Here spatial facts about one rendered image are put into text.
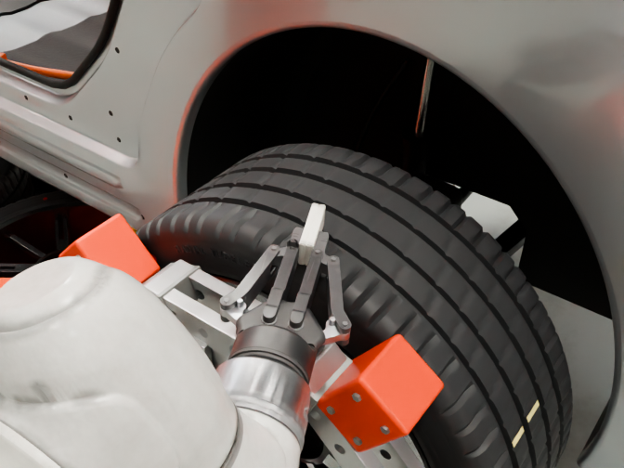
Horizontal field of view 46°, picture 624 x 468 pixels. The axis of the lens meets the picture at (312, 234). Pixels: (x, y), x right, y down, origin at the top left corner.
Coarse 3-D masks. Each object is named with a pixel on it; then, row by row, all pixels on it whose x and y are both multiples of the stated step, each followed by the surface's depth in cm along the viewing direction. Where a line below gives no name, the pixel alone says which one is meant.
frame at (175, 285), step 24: (168, 288) 82; (192, 288) 85; (216, 288) 83; (192, 312) 80; (216, 312) 84; (216, 336) 79; (336, 360) 76; (312, 384) 73; (312, 408) 74; (336, 432) 74; (336, 456) 76; (360, 456) 74; (384, 456) 79; (408, 456) 77
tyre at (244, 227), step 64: (192, 192) 101; (256, 192) 89; (320, 192) 87; (384, 192) 88; (192, 256) 89; (256, 256) 81; (384, 256) 80; (448, 256) 84; (320, 320) 80; (384, 320) 76; (448, 320) 79; (512, 320) 85; (448, 384) 76; (512, 384) 82; (448, 448) 78; (512, 448) 81
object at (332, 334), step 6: (330, 318) 68; (330, 324) 68; (324, 330) 68; (330, 330) 68; (336, 330) 68; (330, 336) 68; (336, 336) 68; (342, 336) 68; (348, 336) 68; (330, 342) 68
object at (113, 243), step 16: (112, 224) 91; (128, 224) 93; (80, 240) 88; (96, 240) 89; (112, 240) 91; (128, 240) 92; (64, 256) 92; (80, 256) 89; (96, 256) 89; (112, 256) 90; (128, 256) 91; (144, 256) 92; (128, 272) 91; (144, 272) 92
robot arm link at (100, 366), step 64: (0, 320) 40; (64, 320) 39; (128, 320) 41; (0, 384) 40; (64, 384) 39; (128, 384) 41; (192, 384) 45; (0, 448) 40; (64, 448) 40; (128, 448) 41; (192, 448) 45
